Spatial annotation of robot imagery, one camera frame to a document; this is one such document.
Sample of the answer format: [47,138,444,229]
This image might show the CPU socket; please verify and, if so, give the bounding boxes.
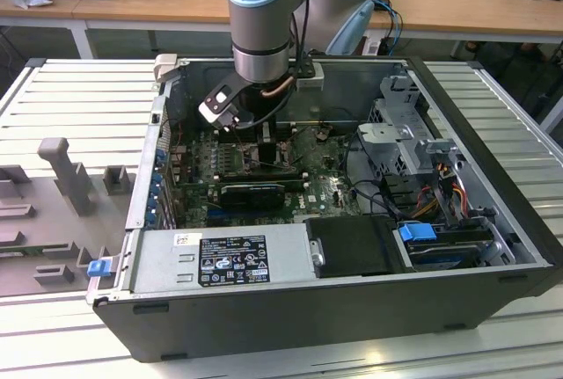
[239,141,296,171]

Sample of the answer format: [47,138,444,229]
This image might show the black RAM slot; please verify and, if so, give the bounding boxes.
[218,169,307,179]

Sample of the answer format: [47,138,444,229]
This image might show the green motherboard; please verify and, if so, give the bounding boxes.
[166,121,388,229]

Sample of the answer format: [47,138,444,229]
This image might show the black graphics card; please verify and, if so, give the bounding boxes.
[218,182,288,211]

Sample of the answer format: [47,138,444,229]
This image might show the grey plastic case latch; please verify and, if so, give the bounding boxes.
[154,54,179,85]

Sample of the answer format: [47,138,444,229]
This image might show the white power strip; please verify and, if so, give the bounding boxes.
[362,35,384,57]

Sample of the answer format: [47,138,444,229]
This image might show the grey metal disk bay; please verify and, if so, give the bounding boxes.
[356,74,467,186]

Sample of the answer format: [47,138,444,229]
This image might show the wooden desk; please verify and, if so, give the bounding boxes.
[0,0,563,62]

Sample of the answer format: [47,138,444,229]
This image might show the black plastic shroud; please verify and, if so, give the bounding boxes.
[303,215,406,279]

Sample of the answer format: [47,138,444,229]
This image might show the grey power supply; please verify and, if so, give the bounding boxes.
[131,222,316,295]

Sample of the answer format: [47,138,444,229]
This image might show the blue disk carrier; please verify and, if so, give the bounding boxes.
[398,222,437,251]

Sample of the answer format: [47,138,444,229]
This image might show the black grey PC case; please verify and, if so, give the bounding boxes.
[85,54,556,362]

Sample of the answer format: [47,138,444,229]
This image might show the blue plastic latch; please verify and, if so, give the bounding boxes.
[87,259,110,278]

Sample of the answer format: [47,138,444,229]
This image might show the hard disk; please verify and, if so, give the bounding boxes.
[406,237,480,271]

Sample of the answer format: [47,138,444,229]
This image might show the grey parts rack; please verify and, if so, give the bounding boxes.
[0,136,137,296]

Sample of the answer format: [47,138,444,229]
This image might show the green RAM stick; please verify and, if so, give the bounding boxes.
[0,244,49,261]

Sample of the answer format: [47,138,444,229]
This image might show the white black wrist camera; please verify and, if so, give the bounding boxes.
[197,75,242,132]

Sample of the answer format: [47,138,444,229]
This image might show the blue cable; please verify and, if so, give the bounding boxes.
[384,0,405,47]

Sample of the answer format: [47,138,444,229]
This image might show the orange yellow power wires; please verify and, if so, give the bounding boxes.
[415,174,470,222]

